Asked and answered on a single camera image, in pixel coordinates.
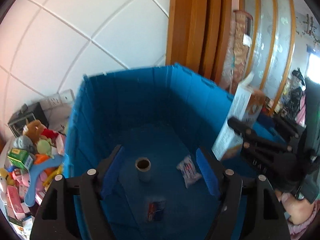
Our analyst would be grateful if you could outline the brown plush toy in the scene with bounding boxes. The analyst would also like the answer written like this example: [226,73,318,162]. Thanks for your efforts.
[23,120,43,137]

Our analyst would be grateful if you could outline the blue plastic crate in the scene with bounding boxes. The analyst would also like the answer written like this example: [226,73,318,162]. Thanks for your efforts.
[64,64,288,240]

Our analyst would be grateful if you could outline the clear packet red blue print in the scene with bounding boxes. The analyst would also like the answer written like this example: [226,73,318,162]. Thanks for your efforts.
[145,196,167,223]

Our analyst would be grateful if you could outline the frosted glass sliding door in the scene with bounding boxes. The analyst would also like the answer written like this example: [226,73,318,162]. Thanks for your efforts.
[239,0,297,110]

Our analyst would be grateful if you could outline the white pink small box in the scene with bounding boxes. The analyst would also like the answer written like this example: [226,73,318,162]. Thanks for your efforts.
[56,132,67,155]

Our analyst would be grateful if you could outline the pink plush toy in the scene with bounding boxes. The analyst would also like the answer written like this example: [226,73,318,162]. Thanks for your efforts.
[21,174,48,193]

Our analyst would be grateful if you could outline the person's right forearm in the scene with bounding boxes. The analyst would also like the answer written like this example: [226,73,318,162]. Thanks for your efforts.
[287,200,320,236]

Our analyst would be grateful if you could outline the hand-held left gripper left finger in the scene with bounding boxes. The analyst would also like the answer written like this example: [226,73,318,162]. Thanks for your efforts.
[29,144,125,240]

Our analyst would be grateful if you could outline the dark hanging clothes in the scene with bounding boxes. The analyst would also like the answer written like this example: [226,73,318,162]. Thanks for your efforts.
[284,70,307,120]

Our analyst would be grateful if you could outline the white wall switch plate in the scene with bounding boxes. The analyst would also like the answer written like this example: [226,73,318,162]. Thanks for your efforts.
[61,89,75,104]

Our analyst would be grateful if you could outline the bright window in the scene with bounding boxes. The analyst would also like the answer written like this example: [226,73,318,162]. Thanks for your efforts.
[306,44,320,80]

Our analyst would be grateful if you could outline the pink floral tissue pack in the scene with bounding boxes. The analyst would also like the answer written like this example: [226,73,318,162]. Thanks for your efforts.
[6,185,25,220]

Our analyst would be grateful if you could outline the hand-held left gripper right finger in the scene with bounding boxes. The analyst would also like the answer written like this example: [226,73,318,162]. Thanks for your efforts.
[196,146,291,240]

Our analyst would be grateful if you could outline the light green plush toy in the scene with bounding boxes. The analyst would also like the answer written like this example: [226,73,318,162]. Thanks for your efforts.
[36,139,53,155]

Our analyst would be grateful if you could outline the red plush toy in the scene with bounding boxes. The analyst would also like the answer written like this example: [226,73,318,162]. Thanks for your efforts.
[40,129,59,141]

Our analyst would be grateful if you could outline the cardboard tube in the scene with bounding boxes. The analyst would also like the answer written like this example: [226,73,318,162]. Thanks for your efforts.
[135,157,152,182]

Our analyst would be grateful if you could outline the white box orange print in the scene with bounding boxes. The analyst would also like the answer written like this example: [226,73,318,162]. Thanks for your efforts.
[211,72,267,162]

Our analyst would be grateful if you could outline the small white packet red print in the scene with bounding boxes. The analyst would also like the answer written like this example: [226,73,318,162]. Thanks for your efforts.
[176,155,202,188]

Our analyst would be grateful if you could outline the blue boomerang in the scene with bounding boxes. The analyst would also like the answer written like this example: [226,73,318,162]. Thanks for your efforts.
[24,154,64,207]

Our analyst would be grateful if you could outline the black box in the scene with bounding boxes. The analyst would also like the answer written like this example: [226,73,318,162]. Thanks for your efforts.
[7,102,49,140]

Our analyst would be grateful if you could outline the orange carrot plush toy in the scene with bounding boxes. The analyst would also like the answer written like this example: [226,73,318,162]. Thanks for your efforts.
[34,154,55,178]

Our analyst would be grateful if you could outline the person's right hand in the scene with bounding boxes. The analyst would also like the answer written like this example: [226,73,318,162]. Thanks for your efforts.
[275,190,315,225]

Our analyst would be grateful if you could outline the grey plush toy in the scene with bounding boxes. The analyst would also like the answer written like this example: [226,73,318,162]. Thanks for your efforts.
[14,135,34,153]

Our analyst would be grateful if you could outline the wooden door frame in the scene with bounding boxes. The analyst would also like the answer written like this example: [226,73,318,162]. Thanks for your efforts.
[165,0,240,85]

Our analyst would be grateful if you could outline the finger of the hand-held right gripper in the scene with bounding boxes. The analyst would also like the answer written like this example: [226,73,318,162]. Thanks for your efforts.
[227,116,294,153]
[272,117,300,138]

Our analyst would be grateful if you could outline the patterned mattress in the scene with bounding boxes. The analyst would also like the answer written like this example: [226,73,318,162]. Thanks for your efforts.
[220,10,254,93]

